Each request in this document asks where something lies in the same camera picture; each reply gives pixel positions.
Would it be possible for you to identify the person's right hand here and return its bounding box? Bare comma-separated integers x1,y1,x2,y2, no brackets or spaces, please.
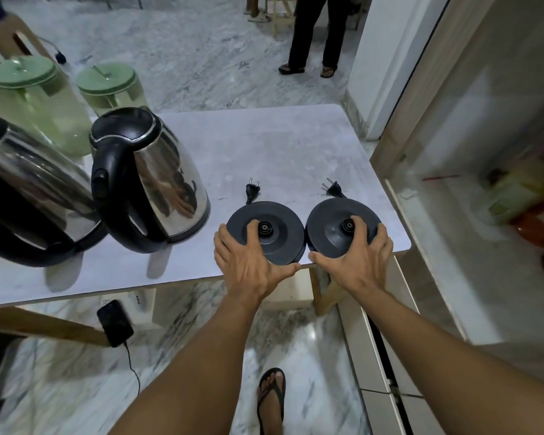
308,216,394,300

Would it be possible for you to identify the brown plastic stool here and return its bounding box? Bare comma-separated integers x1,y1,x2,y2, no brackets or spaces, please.
0,13,55,64

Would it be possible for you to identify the person's left forearm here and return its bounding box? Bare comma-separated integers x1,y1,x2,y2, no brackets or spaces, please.
111,292,273,435

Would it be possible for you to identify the black flip-flop sandal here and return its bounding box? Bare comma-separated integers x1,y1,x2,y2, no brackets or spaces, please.
256,367,287,435

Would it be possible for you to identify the orange-red snack packet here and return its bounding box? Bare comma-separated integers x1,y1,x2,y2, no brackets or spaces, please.
510,201,544,250

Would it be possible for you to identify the steel kettle with black handle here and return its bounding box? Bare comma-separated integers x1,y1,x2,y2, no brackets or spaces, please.
88,106,212,255
0,111,111,269

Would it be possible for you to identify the black charging cable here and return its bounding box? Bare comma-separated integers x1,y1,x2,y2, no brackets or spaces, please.
123,341,142,398

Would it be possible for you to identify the light wooden side table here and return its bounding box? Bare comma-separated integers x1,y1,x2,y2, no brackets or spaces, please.
265,0,299,37

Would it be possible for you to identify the black round kettle base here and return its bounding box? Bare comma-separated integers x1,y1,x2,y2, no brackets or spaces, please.
225,177,307,266
304,178,383,260

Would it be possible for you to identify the person's right forearm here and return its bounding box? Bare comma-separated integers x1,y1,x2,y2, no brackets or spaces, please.
344,287,544,435

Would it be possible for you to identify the green lidded clear pitcher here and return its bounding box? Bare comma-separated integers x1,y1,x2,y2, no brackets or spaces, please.
75,63,149,117
0,55,93,159

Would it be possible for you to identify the black smartphone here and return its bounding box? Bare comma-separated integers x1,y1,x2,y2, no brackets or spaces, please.
96,299,135,349

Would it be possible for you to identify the person's left hand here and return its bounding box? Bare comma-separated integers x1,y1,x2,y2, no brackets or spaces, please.
213,219,302,305

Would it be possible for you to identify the green yellow packet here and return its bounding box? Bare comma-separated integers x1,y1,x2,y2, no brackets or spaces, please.
485,151,544,222

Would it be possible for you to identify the person's foot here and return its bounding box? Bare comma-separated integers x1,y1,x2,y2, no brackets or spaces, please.
257,371,287,435

